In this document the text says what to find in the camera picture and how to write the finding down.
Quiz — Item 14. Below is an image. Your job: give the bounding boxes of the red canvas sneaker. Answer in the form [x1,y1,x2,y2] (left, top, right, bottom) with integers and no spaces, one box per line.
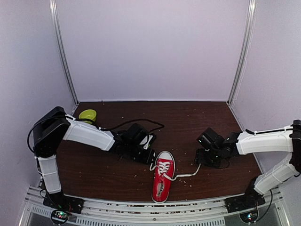
[150,151,175,203]

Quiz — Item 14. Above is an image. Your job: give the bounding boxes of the white shoelace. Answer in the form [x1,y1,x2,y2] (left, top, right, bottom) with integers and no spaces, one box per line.
[150,161,201,181]

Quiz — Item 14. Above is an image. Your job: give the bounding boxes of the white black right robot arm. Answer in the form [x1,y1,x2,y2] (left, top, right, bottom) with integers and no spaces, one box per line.
[194,120,301,200]

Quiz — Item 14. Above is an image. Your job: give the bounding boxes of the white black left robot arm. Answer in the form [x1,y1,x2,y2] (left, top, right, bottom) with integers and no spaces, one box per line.
[29,106,156,206]

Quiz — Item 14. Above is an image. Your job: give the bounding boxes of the green bowl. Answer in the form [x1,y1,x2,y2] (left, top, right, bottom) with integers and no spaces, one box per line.
[79,109,97,124]

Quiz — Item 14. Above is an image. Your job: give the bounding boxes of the right round circuit board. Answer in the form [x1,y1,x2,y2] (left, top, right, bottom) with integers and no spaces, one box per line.
[239,210,259,224]

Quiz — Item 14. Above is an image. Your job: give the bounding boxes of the round circuit board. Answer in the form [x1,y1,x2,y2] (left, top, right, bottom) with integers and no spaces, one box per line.
[50,210,70,225]
[239,210,259,224]

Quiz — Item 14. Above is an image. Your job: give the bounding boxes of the left round circuit board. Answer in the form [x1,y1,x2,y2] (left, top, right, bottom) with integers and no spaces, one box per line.
[50,210,70,225]

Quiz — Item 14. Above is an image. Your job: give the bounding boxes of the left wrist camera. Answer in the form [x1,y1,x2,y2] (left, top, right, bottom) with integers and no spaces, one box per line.
[125,123,157,150]

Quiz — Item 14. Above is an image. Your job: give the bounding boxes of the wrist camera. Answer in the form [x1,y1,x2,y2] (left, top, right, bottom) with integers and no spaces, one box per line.
[125,123,157,150]
[197,128,225,150]

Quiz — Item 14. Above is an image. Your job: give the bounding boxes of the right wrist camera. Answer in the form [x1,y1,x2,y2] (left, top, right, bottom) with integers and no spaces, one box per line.
[197,128,225,150]

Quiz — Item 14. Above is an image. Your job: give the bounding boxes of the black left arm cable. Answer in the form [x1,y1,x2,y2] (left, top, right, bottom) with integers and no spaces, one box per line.
[100,119,165,139]

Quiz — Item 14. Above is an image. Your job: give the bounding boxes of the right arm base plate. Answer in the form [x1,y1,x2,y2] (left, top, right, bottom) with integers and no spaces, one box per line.
[224,194,266,213]

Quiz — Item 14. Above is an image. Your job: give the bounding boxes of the front aluminium rail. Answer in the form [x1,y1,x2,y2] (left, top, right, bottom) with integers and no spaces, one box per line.
[20,186,290,226]

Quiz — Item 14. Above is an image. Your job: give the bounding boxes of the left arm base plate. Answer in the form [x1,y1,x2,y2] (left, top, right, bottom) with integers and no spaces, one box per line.
[43,193,84,214]

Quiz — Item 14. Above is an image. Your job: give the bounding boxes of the right aluminium frame post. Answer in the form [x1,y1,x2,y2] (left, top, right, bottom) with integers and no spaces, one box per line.
[227,0,257,106]

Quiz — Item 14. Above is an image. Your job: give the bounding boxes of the aluminium frame post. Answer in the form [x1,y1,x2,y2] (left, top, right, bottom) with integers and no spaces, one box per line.
[227,0,257,106]
[49,0,79,105]

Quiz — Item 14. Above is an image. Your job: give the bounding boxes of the left aluminium frame post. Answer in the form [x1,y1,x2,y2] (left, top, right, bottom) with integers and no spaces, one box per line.
[49,0,79,105]

